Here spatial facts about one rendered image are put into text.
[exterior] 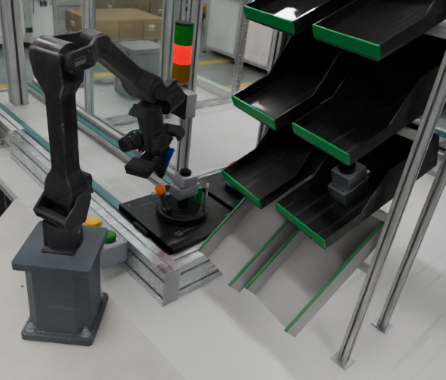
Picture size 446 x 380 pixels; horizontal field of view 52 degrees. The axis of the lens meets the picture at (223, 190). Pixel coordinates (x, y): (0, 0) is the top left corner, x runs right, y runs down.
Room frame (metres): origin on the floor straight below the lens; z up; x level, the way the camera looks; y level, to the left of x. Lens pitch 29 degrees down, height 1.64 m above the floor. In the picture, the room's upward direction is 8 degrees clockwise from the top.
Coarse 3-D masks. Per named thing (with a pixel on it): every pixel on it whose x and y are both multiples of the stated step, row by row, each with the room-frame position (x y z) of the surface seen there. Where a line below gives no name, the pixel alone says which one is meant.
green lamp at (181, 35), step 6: (180, 30) 1.23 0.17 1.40; (186, 30) 1.23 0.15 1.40; (192, 30) 1.24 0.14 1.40; (174, 36) 1.24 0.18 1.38; (180, 36) 1.23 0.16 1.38; (186, 36) 1.23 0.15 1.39; (192, 36) 1.24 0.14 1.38; (174, 42) 1.24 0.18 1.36; (180, 42) 1.23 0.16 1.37; (186, 42) 1.23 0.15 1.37; (192, 42) 1.25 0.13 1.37
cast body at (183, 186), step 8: (184, 168) 1.05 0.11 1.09; (176, 176) 1.03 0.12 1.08; (184, 176) 1.02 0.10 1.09; (192, 176) 1.03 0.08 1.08; (176, 184) 1.03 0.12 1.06; (184, 184) 1.01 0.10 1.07; (192, 184) 1.03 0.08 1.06; (176, 192) 1.01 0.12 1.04; (184, 192) 1.01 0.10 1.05; (192, 192) 1.03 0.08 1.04
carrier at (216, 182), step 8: (208, 176) 1.25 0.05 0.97; (216, 176) 1.26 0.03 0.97; (200, 184) 1.20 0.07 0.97; (216, 184) 1.21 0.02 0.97; (224, 184) 1.22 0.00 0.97; (208, 192) 1.16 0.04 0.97; (216, 192) 1.16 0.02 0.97; (224, 192) 1.17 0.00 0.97; (232, 192) 1.17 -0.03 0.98; (240, 192) 1.15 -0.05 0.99; (216, 200) 1.14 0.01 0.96; (224, 200) 1.13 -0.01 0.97; (232, 200) 1.13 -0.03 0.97; (240, 200) 1.14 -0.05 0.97; (232, 208) 1.09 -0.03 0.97
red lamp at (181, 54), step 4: (176, 44) 1.23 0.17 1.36; (176, 48) 1.23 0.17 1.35; (180, 48) 1.23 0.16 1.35; (184, 48) 1.23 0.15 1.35; (188, 48) 1.23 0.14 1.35; (176, 52) 1.23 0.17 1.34; (180, 52) 1.23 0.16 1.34; (184, 52) 1.23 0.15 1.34; (188, 52) 1.23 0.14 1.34; (176, 56) 1.23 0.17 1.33; (180, 56) 1.23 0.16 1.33; (184, 56) 1.23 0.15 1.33; (188, 56) 1.24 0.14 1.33; (176, 60) 1.23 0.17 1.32; (180, 60) 1.23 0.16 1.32; (184, 60) 1.23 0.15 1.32; (188, 60) 1.24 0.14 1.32; (180, 64) 1.23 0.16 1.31; (184, 64) 1.23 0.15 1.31; (188, 64) 1.24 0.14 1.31
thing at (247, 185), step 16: (288, 128) 0.94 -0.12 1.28; (272, 144) 0.91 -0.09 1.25; (288, 144) 0.91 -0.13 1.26; (304, 144) 0.90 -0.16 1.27; (240, 160) 0.87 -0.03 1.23; (256, 160) 0.88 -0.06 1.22; (272, 160) 0.87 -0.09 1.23; (288, 160) 0.86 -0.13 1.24; (304, 160) 0.80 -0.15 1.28; (320, 160) 0.82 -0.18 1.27; (224, 176) 0.84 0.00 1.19; (240, 176) 0.84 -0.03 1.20; (256, 176) 0.83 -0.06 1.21; (272, 176) 0.82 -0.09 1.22; (288, 176) 0.81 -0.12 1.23; (304, 176) 0.80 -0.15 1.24; (256, 192) 0.79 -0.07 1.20; (272, 192) 0.76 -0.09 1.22
